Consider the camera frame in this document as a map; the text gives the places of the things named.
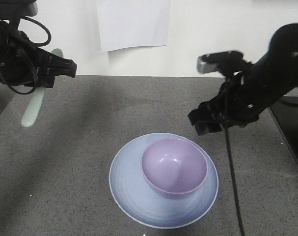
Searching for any mint green plastic spoon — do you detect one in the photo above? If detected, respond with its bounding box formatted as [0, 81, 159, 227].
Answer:
[21, 48, 64, 127]

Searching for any black glass gas hob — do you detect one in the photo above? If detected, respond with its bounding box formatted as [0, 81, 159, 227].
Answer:
[269, 95, 298, 165]

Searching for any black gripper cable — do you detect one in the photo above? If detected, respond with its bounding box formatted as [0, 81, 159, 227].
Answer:
[218, 73, 246, 236]
[0, 16, 53, 95]

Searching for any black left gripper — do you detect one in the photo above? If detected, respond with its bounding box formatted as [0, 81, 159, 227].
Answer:
[0, 21, 77, 88]

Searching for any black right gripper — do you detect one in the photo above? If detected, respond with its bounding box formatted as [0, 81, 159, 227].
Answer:
[188, 62, 258, 135]

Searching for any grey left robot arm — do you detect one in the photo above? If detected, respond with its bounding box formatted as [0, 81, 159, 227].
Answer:
[0, 0, 77, 93]

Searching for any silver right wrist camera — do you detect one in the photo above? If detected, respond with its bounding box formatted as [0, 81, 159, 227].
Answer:
[196, 50, 245, 74]

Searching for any purple plastic bowl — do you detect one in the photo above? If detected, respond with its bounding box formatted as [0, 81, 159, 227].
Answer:
[141, 138, 209, 199]

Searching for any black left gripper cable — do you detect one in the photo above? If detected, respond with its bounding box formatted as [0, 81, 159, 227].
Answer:
[0, 16, 53, 95]

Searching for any blue round plate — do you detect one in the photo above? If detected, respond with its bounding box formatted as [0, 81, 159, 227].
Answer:
[109, 133, 219, 229]

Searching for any white paper sheet on wall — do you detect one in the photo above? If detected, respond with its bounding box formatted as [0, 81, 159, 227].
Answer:
[97, 0, 171, 52]

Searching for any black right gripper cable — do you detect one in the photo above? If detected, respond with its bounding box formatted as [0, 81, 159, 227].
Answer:
[218, 73, 246, 236]

